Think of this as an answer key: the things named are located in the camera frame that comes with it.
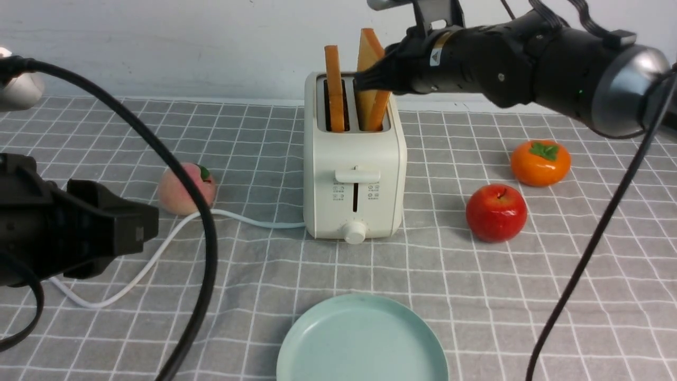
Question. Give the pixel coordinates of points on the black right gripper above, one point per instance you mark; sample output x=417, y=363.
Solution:
x=489, y=60

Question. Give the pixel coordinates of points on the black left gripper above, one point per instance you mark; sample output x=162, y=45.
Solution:
x=76, y=231

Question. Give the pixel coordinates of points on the toast slice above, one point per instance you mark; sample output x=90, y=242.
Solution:
x=335, y=89
x=372, y=105

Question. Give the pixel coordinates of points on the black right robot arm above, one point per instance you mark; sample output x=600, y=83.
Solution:
x=613, y=90

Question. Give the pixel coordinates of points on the white two-slot toaster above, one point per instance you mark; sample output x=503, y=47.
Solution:
x=353, y=181

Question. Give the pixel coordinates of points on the pink peach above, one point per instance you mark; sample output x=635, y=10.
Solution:
x=174, y=198

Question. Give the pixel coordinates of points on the grey checked tablecloth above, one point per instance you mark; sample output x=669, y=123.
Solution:
x=487, y=303

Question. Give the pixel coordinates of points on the red apple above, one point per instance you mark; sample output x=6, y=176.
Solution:
x=496, y=213

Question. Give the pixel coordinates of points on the orange persimmon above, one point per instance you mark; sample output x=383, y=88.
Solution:
x=540, y=163

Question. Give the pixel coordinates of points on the light green plate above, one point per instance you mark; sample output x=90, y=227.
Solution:
x=361, y=337

